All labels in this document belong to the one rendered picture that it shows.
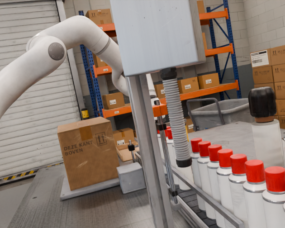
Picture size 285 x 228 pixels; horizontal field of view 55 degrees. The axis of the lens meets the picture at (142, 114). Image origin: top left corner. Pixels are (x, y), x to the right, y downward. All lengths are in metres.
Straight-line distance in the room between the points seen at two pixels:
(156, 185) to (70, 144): 0.63
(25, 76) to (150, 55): 0.51
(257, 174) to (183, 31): 0.31
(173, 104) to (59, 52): 0.50
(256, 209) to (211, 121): 2.69
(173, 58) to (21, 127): 4.59
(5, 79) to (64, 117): 4.10
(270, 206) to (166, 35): 0.37
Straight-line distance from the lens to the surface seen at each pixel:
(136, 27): 0.61
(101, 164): 1.29
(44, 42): 0.95
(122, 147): 1.91
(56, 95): 5.04
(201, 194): 0.74
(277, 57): 4.37
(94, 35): 1.07
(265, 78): 4.53
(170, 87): 0.56
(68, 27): 1.06
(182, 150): 0.58
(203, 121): 3.29
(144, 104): 0.66
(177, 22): 0.58
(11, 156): 5.15
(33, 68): 0.97
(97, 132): 1.26
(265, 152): 0.97
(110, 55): 1.11
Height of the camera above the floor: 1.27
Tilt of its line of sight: 7 degrees down
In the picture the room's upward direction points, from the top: 11 degrees counter-clockwise
